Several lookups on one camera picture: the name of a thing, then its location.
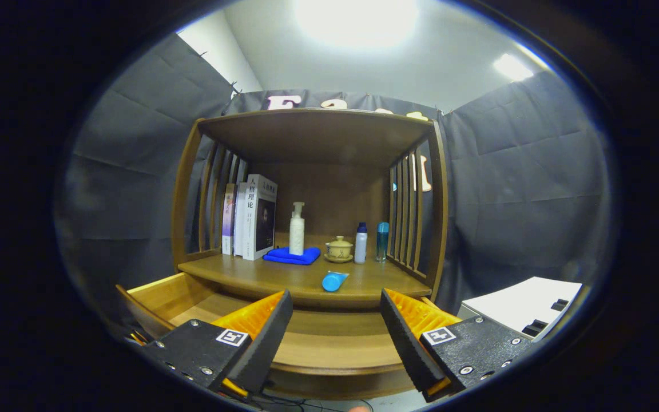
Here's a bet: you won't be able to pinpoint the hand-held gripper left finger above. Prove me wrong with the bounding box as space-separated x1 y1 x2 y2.
135 289 294 401

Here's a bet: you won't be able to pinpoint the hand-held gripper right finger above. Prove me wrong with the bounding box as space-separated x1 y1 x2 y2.
379 288 536 404

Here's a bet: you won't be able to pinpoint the blue and white tube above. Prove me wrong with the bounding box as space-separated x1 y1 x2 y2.
321 271 350 292

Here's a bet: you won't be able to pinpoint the wooden countertop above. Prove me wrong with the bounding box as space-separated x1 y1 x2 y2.
178 252 433 310

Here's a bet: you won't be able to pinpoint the wooden cabinet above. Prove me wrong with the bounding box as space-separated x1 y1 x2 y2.
170 108 449 401

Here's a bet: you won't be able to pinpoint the blue folded cloth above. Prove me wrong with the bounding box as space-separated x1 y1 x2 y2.
263 247 321 266

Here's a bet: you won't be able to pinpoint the teal blue bottle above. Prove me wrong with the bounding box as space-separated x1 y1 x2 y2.
376 222 390 263

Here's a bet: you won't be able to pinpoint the white pump bottle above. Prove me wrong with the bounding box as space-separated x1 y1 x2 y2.
289 201 305 256

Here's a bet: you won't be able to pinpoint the white bottle with dark cap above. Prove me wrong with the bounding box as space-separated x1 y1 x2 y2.
354 222 368 264

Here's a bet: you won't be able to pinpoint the beige lidded tea cup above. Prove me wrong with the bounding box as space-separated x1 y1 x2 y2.
324 236 354 263

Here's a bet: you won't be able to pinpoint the white plastic box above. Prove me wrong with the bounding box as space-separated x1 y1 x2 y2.
458 276 583 343

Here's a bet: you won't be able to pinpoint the thin white book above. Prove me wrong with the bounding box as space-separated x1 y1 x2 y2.
233 182 248 256

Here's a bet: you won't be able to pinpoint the purple book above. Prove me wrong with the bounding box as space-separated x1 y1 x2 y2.
221 183 237 256

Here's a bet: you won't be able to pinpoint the black backdrop cloth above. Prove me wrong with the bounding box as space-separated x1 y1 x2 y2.
55 31 613 338

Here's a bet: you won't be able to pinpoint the small ceiling light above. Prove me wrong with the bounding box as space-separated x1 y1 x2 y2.
493 53 533 82

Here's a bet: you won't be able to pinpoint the black floor cables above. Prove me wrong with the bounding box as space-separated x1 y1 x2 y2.
255 392 376 412

